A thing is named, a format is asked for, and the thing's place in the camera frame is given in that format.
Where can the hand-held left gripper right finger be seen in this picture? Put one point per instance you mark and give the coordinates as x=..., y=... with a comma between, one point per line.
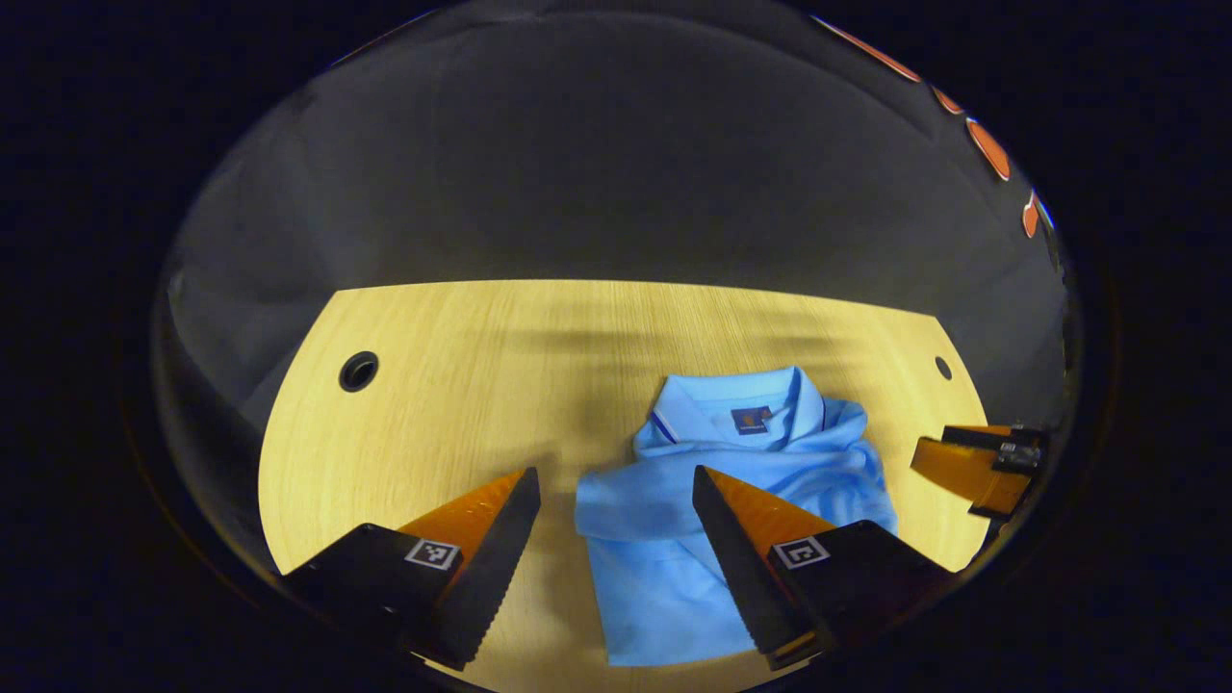
x=741, y=568

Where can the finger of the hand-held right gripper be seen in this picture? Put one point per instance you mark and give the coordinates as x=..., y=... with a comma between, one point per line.
x=962, y=472
x=1001, y=436

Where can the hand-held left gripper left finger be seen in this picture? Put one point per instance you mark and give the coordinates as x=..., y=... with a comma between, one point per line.
x=491, y=568

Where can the light blue T-shirt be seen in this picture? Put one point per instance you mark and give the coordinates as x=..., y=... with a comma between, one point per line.
x=645, y=520

